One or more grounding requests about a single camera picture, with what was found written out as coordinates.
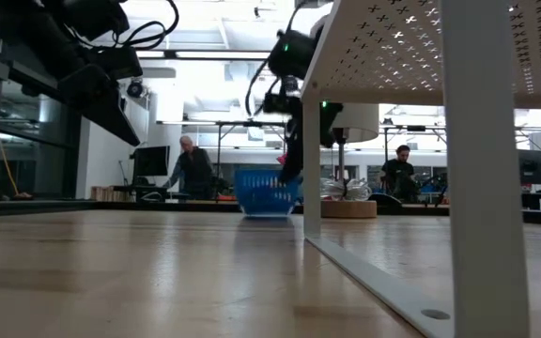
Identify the clear coiled lamp cord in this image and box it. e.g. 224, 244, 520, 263
320, 177, 373, 202

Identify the black monitor on arm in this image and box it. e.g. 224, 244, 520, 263
518, 148, 541, 186

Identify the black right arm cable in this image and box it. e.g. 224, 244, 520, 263
244, 58, 281, 118

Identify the black background gantry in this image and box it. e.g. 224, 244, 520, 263
214, 120, 287, 185

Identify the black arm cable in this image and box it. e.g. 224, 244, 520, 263
110, 0, 180, 51
244, 58, 281, 118

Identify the blue slotted plastic basket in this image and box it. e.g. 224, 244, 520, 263
233, 168, 302, 220

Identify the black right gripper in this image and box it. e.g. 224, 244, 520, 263
263, 91, 346, 185

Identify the black round hanging device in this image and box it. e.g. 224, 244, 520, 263
127, 79, 146, 100

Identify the person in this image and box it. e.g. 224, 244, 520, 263
380, 144, 418, 201
162, 134, 216, 201

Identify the black monitor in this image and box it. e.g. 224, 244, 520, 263
131, 145, 171, 177

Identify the white perforated metal shelf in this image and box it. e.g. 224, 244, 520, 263
300, 0, 541, 338

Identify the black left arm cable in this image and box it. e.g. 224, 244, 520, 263
110, 0, 180, 51

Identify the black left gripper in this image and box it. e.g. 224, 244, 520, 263
39, 18, 144, 147

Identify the wooden slatted crate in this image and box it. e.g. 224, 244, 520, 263
89, 185, 134, 203

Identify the ceiling light strip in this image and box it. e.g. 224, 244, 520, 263
136, 48, 271, 62

